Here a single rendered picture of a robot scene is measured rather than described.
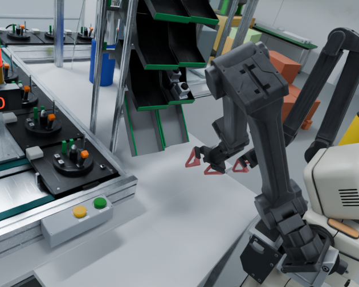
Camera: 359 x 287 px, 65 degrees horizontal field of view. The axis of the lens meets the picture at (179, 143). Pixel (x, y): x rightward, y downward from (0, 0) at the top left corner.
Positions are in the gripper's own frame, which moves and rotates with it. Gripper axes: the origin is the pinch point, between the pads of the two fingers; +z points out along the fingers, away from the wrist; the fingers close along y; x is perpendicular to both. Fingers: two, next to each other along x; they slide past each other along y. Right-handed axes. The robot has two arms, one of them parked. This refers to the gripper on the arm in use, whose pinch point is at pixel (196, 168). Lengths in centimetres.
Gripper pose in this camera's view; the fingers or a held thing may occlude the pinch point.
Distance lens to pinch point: 102.5
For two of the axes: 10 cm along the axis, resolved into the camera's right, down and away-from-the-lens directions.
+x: 1.0, 8.1, -5.8
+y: -7.4, -3.3, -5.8
